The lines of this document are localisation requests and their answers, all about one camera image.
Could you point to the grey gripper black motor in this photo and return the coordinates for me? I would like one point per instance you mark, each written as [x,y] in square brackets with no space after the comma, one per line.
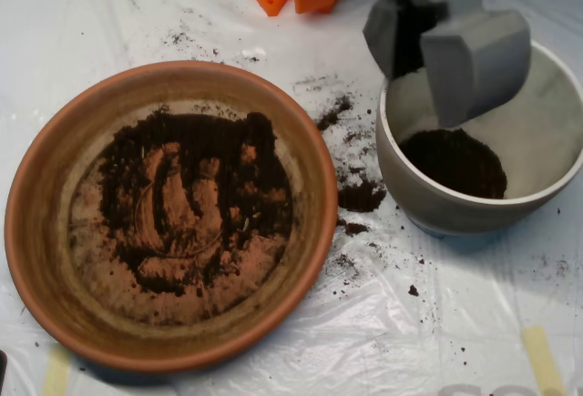
[474,56]

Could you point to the elongated spilled soil clump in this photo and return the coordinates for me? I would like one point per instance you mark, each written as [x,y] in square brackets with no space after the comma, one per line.
[329,119]

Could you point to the white ceramic pot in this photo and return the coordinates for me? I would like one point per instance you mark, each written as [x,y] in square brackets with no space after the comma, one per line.
[432,214]

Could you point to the large spilled soil pile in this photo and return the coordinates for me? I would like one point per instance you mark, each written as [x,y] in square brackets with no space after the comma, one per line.
[360,198]

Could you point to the small spilled soil clump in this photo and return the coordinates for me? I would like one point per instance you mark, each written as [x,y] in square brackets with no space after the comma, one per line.
[354,228]

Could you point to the tiny spilled soil crumb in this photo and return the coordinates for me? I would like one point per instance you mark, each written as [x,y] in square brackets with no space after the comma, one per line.
[413,290]

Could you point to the terracotta saucer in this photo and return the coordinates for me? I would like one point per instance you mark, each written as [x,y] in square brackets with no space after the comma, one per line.
[45,241]

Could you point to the clear plastic sheet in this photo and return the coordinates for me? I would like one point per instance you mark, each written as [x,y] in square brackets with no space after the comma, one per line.
[410,346]

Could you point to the beige masking tape strip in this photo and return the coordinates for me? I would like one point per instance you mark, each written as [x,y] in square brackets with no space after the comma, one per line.
[542,359]
[57,373]

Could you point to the dark object at edge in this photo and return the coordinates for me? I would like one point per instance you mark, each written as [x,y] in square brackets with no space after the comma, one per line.
[3,366]

